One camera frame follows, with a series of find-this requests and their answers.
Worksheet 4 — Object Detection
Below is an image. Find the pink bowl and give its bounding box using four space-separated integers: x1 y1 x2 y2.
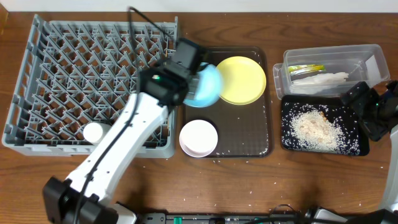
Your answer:
179 119 218 158

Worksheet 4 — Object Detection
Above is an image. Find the dark brown serving tray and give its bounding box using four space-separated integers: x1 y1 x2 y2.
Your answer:
183 47 274 158

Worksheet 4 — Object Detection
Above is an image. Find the white cup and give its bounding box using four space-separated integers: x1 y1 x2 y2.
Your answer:
83 122 111 145

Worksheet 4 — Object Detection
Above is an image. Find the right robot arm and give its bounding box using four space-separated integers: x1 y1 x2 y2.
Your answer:
340 80 397 214

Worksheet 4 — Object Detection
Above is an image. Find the light blue bowl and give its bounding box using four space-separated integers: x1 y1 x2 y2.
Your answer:
183 62 223 108

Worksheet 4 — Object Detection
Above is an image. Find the pile of rice and peanuts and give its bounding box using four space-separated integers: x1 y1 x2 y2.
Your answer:
284 104 361 155

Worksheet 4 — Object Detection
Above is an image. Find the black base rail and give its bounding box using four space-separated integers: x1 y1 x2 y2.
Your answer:
136 211 398 224

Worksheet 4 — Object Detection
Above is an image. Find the clear plastic waste bin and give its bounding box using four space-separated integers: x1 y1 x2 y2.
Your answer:
273 44 391 99

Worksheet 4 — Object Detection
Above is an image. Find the green snack wrapper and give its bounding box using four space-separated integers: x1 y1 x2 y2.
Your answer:
288 64 325 76

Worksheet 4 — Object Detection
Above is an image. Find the white paper napkin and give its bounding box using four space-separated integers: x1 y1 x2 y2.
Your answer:
290 72 349 94

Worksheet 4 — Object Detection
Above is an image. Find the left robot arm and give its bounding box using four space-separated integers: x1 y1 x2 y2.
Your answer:
43 38 208 223

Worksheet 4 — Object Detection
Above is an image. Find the yellow round plate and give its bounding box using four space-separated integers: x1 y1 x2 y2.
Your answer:
216 56 267 106

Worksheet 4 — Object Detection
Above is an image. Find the black food waste tray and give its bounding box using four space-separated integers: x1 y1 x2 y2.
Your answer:
280 95 371 157

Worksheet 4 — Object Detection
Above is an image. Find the grey plastic dish rack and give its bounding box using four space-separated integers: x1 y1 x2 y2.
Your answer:
2 16 178 157

